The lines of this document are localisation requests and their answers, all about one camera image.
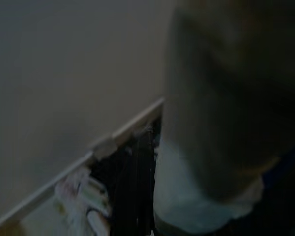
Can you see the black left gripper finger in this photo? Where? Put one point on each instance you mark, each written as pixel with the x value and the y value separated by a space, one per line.
pixel 255 103

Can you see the white green printed wrapper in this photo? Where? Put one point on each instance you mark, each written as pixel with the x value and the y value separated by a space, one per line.
pixel 88 196

